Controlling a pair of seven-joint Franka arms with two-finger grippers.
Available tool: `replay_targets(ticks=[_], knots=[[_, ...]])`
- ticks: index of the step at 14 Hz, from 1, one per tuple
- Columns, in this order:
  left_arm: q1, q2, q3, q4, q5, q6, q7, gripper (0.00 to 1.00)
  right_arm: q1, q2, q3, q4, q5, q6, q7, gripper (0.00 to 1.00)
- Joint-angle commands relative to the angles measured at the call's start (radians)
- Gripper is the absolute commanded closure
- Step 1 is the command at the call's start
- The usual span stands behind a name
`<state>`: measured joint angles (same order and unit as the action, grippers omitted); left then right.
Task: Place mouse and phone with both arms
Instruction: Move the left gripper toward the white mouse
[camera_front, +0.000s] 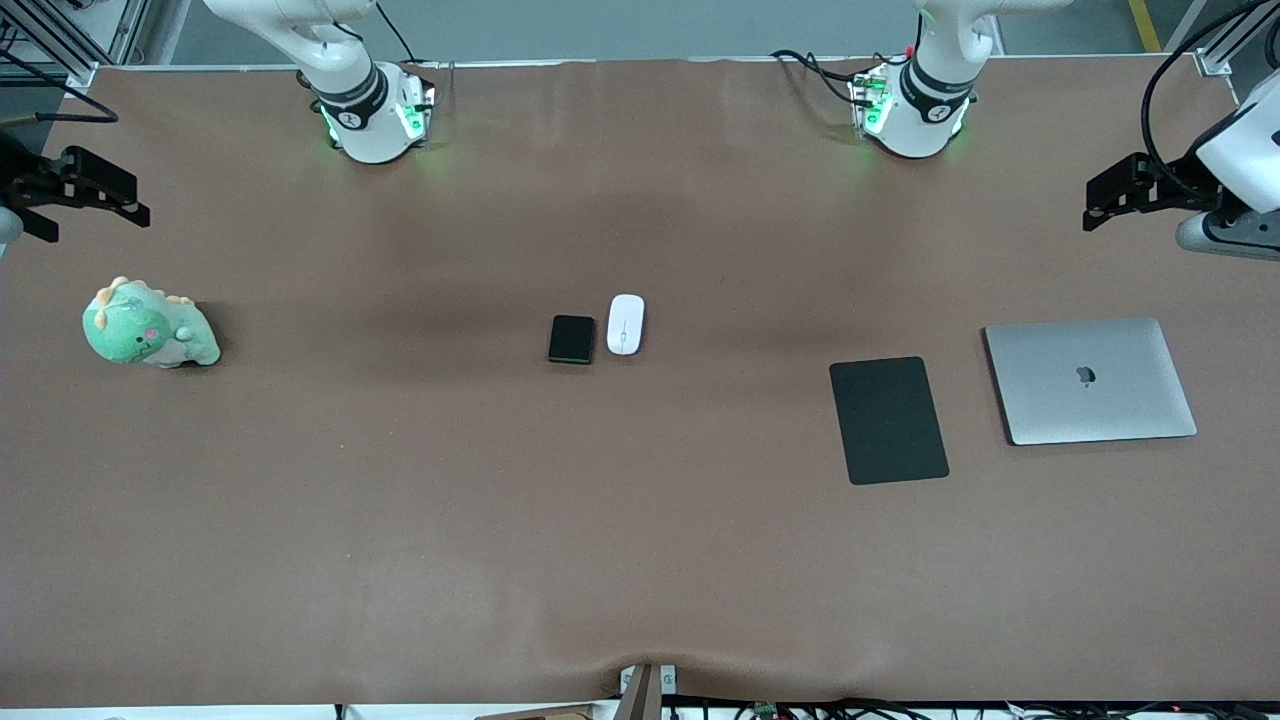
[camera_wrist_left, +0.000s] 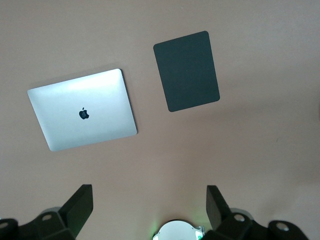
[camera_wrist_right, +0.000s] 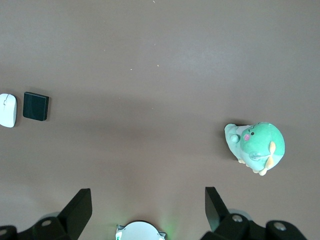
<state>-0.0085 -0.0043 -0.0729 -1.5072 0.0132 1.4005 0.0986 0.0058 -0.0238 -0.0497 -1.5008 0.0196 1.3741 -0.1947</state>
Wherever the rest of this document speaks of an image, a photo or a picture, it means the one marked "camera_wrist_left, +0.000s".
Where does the silver closed laptop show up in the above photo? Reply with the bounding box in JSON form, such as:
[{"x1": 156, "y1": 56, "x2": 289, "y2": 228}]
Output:
[{"x1": 26, "y1": 68, "x2": 139, "y2": 153}]

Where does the black mouse pad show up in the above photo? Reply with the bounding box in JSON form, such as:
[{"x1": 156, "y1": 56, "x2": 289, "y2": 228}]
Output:
[{"x1": 152, "y1": 30, "x2": 221, "y2": 113}]

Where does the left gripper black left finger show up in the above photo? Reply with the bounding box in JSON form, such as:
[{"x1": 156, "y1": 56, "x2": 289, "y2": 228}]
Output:
[{"x1": 0, "y1": 184, "x2": 95, "y2": 240}]

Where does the brown table cover mat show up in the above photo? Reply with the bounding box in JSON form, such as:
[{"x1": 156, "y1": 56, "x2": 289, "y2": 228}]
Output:
[{"x1": 0, "y1": 0, "x2": 320, "y2": 240}]

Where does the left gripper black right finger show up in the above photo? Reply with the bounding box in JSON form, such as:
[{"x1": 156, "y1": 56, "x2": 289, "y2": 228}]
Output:
[{"x1": 199, "y1": 184, "x2": 309, "y2": 240}]

